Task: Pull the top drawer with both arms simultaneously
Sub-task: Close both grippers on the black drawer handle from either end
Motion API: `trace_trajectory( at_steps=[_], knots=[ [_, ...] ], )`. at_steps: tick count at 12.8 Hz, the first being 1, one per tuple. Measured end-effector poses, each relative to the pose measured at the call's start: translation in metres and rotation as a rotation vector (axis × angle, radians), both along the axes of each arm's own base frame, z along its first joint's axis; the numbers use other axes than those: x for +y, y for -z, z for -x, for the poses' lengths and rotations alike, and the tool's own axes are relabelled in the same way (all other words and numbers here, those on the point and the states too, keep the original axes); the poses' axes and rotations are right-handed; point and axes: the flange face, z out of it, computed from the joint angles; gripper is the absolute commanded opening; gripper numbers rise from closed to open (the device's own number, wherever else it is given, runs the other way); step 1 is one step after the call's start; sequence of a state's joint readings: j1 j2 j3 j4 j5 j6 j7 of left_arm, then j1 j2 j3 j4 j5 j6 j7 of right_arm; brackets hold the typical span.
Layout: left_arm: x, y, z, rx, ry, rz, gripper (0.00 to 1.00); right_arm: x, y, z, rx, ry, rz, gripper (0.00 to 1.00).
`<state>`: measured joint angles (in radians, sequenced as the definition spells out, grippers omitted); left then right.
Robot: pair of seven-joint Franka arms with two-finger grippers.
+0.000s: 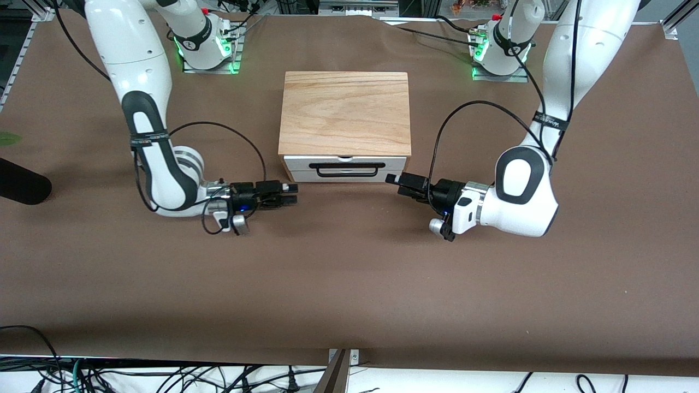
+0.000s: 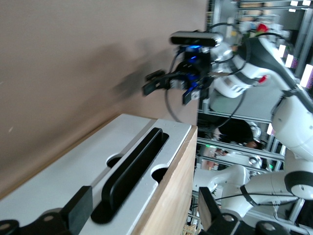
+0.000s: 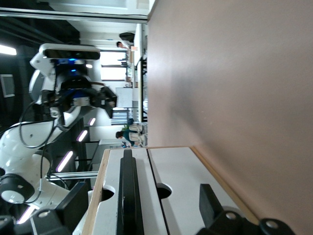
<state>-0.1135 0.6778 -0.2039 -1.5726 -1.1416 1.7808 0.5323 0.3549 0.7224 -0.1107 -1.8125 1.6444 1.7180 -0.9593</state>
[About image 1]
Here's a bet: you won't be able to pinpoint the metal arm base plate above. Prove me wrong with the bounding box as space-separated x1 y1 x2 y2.
182 22 242 75
472 62 529 83

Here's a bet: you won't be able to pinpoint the grey metal equipment box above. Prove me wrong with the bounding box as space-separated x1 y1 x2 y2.
318 0 400 17

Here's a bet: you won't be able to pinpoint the tangled black floor cables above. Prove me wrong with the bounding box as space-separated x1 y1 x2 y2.
0 358 328 393

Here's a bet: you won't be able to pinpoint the wooden drawer cabinet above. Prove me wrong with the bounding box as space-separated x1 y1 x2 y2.
277 71 413 184

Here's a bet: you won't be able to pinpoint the brown table cloth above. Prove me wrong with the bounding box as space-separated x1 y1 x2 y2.
0 8 699 377

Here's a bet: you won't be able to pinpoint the black looped cable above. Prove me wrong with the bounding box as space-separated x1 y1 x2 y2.
0 325 62 393

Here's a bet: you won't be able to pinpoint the long black table cable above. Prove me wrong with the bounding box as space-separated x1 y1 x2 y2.
394 24 481 45

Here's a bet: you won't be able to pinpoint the short curved black cable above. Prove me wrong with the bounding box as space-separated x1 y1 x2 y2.
436 15 475 34

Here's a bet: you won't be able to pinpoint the white drawer with black handle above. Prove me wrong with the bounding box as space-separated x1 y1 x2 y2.
282 154 408 178

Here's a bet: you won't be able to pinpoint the orange artificial flowers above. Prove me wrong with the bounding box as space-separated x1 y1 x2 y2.
451 0 492 15

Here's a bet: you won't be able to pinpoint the black vase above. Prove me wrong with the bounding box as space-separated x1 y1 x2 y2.
0 158 53 206

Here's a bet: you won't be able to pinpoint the aluminium table rail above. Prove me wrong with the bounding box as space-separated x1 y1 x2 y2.
660 0 699 40
0 0 56 112

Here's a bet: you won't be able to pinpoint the dark camera pole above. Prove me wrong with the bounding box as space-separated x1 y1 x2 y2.
312 349 350 393

